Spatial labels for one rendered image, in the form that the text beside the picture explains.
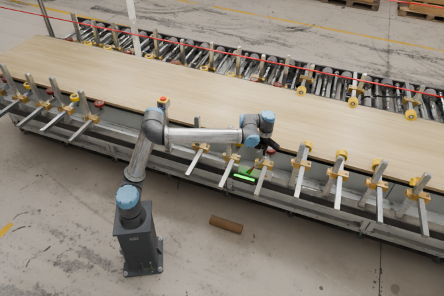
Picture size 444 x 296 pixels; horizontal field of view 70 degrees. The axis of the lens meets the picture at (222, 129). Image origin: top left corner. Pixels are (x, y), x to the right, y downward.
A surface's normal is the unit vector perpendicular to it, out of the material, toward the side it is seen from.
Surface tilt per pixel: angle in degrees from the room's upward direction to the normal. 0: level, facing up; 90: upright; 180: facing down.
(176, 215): 0
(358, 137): 0
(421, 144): 0
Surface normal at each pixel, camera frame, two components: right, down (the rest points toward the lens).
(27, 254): 0.04, -0.74
